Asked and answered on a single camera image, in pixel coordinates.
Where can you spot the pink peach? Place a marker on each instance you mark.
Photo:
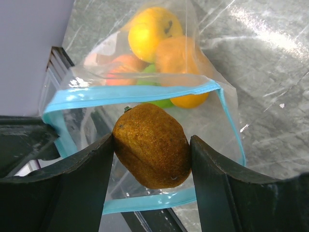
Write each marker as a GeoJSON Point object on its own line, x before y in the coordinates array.
{"type": "Point", "coordinates": [127, 63]}

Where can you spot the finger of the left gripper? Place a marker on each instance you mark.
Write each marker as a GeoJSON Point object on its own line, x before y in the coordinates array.
{"type": "Point", "coordinates": [23, 139]}

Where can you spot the orange mango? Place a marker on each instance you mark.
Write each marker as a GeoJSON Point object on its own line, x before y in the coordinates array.
{"type": "Point", "coordinates": [182, 55]}

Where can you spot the yellow orange fruit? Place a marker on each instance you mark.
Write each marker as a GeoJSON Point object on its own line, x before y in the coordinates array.
{"type": "Point", "coordinates": [148, 28]}

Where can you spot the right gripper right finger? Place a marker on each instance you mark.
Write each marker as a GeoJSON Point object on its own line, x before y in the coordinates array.
{"type": "Point", "coordinates": [233, 198]}

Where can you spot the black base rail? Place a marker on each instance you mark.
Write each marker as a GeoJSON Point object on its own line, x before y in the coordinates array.
{"type": "Point", "coordinates": [163, 220]}

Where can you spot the brown kiwi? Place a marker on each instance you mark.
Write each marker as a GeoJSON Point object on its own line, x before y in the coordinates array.
{"type": "Point", "coordinates": [152, 145]}

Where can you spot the green apple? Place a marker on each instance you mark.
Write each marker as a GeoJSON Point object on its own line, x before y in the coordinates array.
{"type": "Point", "coordinates": [166, 103]}

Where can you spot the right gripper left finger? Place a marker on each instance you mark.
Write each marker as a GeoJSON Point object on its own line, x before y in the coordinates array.
{"type": "Point", "coordinates": [67, 196]}

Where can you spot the clear zip top bag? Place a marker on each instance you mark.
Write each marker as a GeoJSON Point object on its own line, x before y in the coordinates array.
{"type": "Point", "coordinates": [84, 109]}

